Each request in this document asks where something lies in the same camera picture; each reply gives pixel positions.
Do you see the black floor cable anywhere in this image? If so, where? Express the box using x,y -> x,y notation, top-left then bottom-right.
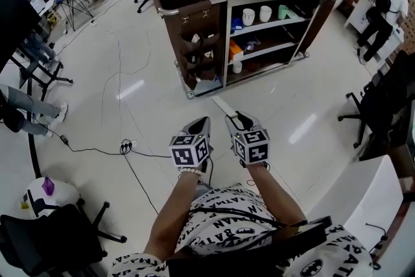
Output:
30,113 -> 172,215

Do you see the steel housekeeping cart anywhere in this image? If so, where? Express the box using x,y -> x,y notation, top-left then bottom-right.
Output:
149,0 -> 342,99

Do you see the orange box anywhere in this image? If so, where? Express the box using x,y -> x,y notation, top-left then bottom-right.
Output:
228,38 -> 244,62

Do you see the black monitor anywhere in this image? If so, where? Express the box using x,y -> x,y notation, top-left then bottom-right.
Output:
0,0 -> 43,73

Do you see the white round stool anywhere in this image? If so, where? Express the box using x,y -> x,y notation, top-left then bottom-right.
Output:
21,176 -> 81,219

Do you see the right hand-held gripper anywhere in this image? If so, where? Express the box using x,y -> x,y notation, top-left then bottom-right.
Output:
225,110 -> 272,168

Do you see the brown fabric cart pocket organiser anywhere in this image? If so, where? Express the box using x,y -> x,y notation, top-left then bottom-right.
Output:
179,29 -> 222,92

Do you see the white table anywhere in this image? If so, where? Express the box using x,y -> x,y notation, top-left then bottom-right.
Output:
303,154 -> 405,277

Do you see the mint green container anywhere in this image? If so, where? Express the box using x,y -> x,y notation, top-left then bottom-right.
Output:
278,4 -> 301,20

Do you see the white item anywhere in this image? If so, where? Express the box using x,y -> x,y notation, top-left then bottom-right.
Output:
211,96 -> 238,118

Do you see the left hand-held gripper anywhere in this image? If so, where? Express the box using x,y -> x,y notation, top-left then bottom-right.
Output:
168,117 -> 215,176

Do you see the person's left forearm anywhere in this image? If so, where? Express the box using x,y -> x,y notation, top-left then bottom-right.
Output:
143,170 -> 208,261

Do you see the black folding stand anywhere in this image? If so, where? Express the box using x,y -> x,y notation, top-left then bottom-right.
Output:
54,0 -> 95,32

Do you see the purple plastic item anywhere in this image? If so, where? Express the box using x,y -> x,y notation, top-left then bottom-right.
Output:
41,175 -> 56,197

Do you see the person's right forearm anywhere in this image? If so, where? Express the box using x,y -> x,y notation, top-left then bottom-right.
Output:
248,162 -> 307,227

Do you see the person's printed white clothing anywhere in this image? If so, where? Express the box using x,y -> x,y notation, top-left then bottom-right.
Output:
108,183 -> 375,277

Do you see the white power strip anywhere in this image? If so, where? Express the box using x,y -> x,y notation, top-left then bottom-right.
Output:
119,139 -> 139,154

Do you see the white bead bracelet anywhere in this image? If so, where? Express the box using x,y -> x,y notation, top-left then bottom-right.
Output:
177,167 -> 206,178

